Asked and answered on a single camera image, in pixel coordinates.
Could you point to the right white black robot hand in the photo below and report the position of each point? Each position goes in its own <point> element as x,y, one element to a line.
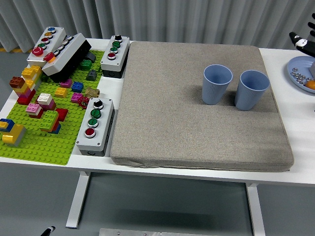
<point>308,48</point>

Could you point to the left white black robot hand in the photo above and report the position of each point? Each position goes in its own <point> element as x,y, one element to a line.
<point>48,231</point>

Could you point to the blue ribbed plastic cup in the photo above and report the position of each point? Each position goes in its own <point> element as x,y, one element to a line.
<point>246,98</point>
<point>212,91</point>

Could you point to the blue plate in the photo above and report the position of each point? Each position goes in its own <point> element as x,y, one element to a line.
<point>301,62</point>

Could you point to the orange fruit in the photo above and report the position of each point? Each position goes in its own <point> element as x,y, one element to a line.
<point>310,84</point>

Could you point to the white table leg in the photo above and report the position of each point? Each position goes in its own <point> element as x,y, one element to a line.
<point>256,211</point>
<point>75,204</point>

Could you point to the green lego baseplate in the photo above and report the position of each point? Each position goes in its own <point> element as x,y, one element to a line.
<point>49,147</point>

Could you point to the blue lego brick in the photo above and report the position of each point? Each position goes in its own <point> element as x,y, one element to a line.
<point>7,123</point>
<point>77,86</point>
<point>57,128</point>

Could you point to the large yellow lego brick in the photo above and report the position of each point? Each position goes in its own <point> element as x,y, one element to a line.
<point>12,134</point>

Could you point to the green lego brick stack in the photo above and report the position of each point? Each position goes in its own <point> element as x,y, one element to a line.
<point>49,119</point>

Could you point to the red lego brick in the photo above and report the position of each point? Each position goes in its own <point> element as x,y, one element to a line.
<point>24,100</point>
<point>62,114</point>

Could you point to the light pink lego brick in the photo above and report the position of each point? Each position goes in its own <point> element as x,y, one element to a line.
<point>33,108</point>

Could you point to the magenta lego brick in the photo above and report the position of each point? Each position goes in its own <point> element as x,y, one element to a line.
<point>66,83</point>
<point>76,97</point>
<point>50,106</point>

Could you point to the grey four-button control box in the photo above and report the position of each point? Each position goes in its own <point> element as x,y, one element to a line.
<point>123,46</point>
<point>104,118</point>

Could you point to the white lego brick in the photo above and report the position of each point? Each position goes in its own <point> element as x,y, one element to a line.
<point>44,97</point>

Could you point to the grey-brown fabric mat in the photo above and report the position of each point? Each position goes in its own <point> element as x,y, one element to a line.
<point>172,110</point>

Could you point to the brown lego brick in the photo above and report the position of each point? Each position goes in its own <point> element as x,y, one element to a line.
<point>16,82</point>

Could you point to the grey pleated curtain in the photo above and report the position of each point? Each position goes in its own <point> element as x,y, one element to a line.
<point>147,19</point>

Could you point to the dark green lego brick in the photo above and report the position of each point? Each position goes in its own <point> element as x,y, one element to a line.
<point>86,64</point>

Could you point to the dark grey curved lego brick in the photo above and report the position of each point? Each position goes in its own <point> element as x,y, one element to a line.
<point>91,57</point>

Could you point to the tilted grey black button box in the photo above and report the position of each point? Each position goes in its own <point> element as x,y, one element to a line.
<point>71,51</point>

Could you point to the grey five-button control box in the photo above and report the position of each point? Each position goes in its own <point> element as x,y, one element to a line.
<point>57,37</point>

